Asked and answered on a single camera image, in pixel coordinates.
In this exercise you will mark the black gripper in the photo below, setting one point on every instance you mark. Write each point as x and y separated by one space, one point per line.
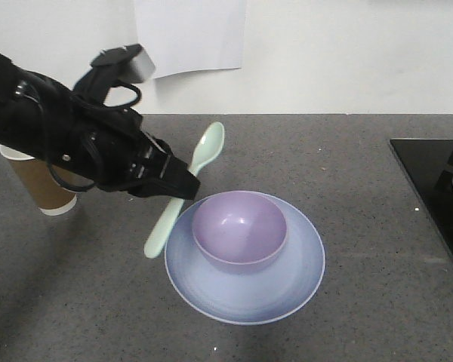
92 130

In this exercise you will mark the pale green plastic spoon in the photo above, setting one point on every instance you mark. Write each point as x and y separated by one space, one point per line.
206 151

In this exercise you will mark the purple plastic bowl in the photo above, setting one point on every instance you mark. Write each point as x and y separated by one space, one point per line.
239 232

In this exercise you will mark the brown paper cup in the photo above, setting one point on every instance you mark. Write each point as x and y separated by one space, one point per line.
50 198

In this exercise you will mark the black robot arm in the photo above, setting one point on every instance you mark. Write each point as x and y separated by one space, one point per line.
20 111

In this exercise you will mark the light blue plastic plate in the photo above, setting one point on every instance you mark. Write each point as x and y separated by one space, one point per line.
260 297

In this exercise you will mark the black glass gas hob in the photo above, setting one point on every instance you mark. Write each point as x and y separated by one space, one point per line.
423 161

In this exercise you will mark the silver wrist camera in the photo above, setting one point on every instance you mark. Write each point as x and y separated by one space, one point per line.
129 63

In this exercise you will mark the white paper sheet on wall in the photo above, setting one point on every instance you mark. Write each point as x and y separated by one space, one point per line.
191 36

